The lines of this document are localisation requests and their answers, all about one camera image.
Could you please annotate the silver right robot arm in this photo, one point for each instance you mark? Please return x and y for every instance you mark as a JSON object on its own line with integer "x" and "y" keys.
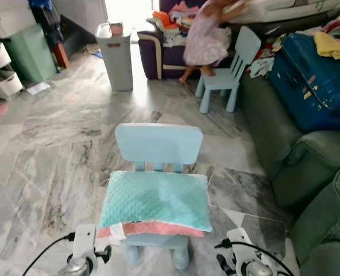
{"x": 256, "y": 270}

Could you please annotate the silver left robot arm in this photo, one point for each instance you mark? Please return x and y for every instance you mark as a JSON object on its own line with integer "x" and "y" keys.
{"x": 77, "y": 269}

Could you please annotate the green leather sofa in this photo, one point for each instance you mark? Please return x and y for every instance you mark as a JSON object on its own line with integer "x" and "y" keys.
{"x": 316, "y": 172}

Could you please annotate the colourful clothes pile on sofa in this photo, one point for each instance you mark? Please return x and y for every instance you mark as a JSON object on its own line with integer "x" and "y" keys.
{"x": 265, "y": 60}

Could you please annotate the light blue child chair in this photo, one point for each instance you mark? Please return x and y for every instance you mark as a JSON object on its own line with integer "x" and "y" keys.
{"x": 223, "y": 79}
{"x": 158, "y": 144}

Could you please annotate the white paper sheet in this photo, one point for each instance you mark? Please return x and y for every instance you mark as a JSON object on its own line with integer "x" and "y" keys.
{"x": 38, "y": 88}

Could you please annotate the grey tall bin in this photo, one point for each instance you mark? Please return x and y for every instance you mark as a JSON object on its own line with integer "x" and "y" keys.
{"x": 117, "y": 60}

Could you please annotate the blue hard suitcase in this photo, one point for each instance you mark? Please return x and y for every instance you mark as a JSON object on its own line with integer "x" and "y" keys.
{"x": 308, "y": 80}

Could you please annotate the purple armchair with beige trim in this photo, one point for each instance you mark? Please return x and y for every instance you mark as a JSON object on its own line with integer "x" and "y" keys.
{"x": 158, "y": 57}

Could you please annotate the white drawer storage unit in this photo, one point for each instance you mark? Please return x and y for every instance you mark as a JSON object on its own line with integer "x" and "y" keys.
{"x": 0, "y": 72}

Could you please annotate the green storage cabinet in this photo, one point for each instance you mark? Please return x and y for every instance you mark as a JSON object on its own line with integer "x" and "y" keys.
{"x": 29, "y": 54}

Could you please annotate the pink cup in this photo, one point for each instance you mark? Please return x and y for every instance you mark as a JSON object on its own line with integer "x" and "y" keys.
{"x": 116, "y": 29}

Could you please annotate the child in pink dress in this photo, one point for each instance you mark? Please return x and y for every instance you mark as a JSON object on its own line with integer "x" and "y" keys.
{"x": 204, "y": 40}

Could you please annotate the dark blue stroller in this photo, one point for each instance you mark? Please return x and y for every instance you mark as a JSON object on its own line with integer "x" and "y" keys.
{"x": 46, "y": 23}

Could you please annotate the yellow cloth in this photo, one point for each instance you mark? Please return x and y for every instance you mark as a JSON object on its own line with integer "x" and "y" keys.
{"x": 333, "y": 46}

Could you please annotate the colourful clothes pile on armchair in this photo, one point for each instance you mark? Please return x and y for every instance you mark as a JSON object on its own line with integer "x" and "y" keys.
{"x": 170, "y": 23}

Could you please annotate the white storage box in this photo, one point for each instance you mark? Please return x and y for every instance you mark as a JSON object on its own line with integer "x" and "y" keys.
{"x": 9, "y": 17}

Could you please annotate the white mattress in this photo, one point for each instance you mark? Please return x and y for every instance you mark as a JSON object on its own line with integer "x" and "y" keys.
{"x": 285, "y": 10}

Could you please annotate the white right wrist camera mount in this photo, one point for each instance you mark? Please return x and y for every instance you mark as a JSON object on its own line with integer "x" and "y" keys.
{"x": 240, "y": 247}

